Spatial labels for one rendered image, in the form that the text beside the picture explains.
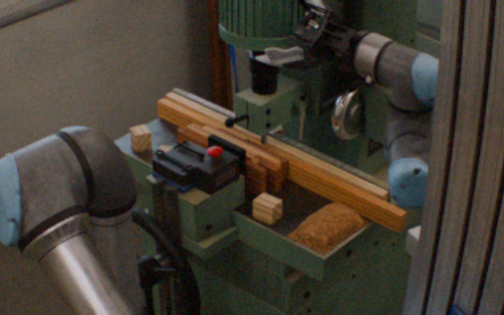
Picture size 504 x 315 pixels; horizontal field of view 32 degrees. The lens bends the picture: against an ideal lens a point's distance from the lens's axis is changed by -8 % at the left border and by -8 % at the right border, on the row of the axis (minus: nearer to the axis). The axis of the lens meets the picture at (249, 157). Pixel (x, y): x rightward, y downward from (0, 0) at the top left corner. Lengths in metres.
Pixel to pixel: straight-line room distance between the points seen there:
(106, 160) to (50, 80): 1.97
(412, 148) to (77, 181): 0.49
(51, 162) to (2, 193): 0.09
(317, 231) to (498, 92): 0.90
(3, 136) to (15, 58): 0.29
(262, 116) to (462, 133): 0.94
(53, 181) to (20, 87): 1.95
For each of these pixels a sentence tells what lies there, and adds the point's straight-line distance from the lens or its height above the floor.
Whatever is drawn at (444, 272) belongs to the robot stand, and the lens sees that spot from 1.02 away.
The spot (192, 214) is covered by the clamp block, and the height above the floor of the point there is 0.94.
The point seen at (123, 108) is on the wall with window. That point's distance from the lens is 3.48.
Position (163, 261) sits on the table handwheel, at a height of 0.82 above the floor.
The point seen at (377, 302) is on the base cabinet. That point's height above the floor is 0.54.
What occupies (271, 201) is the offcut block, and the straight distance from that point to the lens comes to 1.76.
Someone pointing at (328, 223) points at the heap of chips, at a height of 0.93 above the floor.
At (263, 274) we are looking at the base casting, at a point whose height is 0.79.
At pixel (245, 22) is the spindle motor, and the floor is 1.26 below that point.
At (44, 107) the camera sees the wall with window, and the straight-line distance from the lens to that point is 3.26.
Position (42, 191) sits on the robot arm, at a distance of 1.21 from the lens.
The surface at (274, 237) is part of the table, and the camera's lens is 1.75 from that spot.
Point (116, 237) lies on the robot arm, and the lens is 1.37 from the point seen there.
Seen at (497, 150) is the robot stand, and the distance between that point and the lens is 0.89.
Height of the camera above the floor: 1.94
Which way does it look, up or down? 32 degrees down
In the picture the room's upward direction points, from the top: straight up
